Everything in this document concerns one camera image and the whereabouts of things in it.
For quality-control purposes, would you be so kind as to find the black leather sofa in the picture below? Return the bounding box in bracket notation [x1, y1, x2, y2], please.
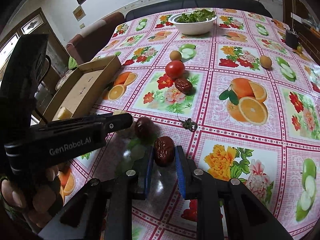
[125, 0, 272, 22]

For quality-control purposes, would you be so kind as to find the wrinkled red jujube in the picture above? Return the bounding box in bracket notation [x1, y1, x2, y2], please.
[154, 136, 175, 167]
[175, 77, 193, 94]

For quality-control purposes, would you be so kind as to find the brown armchair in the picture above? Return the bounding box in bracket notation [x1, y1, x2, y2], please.
[66, 12, 125, 65]

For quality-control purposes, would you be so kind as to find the person's left hand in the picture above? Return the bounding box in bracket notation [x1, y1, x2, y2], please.
[1, 165, 62, 229]

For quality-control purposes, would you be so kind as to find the wooden sideboard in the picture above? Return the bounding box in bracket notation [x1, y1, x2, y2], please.
[283, 0, 319, 64]

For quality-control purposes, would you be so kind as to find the small metal key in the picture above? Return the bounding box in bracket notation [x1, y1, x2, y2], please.
[177, 116, 198, 132]

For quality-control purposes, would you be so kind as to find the shallow cardboard box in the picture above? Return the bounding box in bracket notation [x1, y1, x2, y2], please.
[43, 55, 121, 122]

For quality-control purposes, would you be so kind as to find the fruit pattern tablecloth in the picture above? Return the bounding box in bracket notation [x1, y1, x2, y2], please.
[58, 7, 320, 240]

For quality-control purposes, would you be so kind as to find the white salad bowl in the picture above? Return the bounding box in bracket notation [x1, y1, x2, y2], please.
[168, 9, 217, 35]

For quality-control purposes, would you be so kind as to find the brown round longan fruit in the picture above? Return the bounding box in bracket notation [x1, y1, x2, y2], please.
[169, 50, 182, 61]

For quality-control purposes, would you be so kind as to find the green cushion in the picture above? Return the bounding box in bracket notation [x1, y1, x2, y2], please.
[68, 56, 78, 70]

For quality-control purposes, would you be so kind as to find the black cup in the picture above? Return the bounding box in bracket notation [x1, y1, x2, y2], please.
[285, 29, 299, 50]

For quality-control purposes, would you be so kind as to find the red tomato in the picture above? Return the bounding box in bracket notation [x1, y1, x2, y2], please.
[165, 61, 185, 79]

